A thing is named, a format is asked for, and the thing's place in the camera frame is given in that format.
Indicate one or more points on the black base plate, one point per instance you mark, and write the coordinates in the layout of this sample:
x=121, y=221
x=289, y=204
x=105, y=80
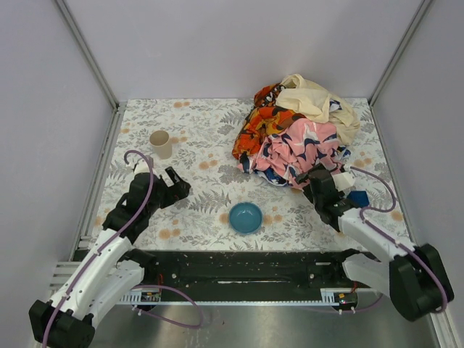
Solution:
x=250, y=276

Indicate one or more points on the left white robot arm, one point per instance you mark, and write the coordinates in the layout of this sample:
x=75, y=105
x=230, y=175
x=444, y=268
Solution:
x=111, y=269

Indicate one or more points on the right aluminium frame post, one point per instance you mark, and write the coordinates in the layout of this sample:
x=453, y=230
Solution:
x=415, y=23

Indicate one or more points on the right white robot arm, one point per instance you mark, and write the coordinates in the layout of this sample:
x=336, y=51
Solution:
x=413, y=277

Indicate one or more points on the orange black patterned cloth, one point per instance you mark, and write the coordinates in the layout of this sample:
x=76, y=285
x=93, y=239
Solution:
x=265, y=119

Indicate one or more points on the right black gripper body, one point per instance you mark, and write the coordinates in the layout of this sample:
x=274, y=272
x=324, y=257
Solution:
x=315, y=180

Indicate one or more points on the blue cube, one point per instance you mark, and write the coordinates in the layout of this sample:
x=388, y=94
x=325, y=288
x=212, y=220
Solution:
x=360, y=198

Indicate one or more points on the left aluminium frame post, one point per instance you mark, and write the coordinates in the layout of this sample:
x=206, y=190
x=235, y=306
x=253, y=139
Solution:
x=77, y=35

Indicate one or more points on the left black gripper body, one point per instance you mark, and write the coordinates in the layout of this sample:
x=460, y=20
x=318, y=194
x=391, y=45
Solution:
x=172, y=189

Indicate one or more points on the cream cloth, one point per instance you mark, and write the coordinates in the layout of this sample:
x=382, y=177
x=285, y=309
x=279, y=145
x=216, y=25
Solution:
x=319, y=105

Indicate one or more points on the floral table mat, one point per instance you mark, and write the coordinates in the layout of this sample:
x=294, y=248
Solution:
x=203, y=132

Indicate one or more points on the pink patterned cloth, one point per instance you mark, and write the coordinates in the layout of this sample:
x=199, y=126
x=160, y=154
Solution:
x=303, y=145

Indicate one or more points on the beige cup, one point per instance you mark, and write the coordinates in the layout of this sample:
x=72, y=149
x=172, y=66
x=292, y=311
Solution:
x=161, y=143

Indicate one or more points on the blue bowl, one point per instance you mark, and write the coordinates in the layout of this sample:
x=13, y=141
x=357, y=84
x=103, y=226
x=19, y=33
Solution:
x=245, y=218

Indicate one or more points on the aluminium frame post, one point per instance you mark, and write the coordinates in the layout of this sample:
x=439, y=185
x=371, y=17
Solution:
x=77, y=35
x=415, y=23

